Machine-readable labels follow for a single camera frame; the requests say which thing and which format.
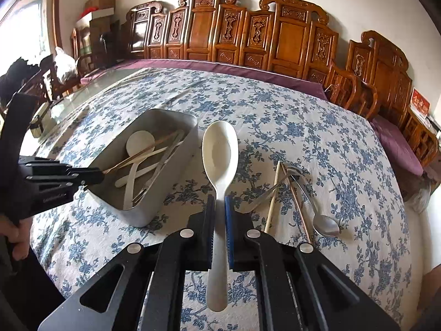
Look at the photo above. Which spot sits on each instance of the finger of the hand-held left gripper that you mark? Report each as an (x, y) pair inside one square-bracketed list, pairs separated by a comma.
[(79, 171), (86, 180)]

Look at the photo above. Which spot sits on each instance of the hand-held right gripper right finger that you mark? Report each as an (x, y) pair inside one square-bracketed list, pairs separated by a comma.
[(229, 234)]

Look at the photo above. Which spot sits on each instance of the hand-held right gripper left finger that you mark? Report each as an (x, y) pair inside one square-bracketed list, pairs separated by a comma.
[(209, 220)]

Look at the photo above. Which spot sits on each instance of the small white spoon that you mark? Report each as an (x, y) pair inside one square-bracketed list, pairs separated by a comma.
[(127, 179), (139, 143)]

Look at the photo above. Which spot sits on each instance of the grey metal box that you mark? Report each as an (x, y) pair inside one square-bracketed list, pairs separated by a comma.
[(144, 213)]

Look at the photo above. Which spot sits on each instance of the metal fork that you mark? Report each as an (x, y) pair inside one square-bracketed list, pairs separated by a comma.
[(155, 173)]

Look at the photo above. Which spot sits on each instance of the large white spoon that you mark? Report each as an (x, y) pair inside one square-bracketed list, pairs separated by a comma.
[(219, 151)]

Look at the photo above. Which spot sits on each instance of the person's left forearm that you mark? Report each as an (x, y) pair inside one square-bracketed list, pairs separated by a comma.
[(31, 293)]

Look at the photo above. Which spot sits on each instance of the person's left hand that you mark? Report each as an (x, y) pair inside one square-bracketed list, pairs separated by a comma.
[(20, 241)]

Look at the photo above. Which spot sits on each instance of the pale wooden chopstick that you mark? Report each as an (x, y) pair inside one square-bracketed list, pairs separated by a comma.
[(272, 196)]

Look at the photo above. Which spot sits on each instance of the copper metal chopstick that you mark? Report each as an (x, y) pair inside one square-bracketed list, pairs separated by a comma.
[(296, 200)]

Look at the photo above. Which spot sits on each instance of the dark wooden chair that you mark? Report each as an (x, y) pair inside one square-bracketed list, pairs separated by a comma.
[(31, 82)]

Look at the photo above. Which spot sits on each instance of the white plastic bag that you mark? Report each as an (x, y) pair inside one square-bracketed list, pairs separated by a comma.
[(65, 63)]

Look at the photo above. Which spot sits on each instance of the black cloth pile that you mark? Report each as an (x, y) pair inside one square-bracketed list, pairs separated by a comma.
[(13, 72)]

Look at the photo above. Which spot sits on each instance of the blue floral tablecloth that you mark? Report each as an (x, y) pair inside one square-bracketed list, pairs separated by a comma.
[(310, 138)]

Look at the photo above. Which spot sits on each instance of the purple sofa cushion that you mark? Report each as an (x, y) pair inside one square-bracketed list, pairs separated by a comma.
[(241, 72)]

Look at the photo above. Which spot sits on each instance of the white flat box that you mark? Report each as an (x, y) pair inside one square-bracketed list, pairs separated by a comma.
[(98, 13)]

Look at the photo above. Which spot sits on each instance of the brown cardboard box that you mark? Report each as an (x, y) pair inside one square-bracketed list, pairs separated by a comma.
[(100, 0)]

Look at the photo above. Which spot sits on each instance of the purple armchair cushion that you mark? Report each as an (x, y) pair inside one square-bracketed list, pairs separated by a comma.
[(396, 144)]

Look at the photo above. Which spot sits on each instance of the carved wooden sofa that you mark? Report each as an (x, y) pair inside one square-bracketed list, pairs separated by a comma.
[(241, 31)]

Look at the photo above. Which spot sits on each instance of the clear plastic bag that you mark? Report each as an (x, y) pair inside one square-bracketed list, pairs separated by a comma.
[(418, 194)]

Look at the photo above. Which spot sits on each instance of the carved wooden armchair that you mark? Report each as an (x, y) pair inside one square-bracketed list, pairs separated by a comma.
[(379, 76)]

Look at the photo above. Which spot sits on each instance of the red gift box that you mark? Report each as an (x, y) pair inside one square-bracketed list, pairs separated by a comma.
[(420, 102)]

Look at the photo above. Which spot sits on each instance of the wooden side table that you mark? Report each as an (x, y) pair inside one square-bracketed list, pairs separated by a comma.
[(434, 126)]

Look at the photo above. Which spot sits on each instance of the wooden window frame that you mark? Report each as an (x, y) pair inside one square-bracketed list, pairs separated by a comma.
[(57, 7)]

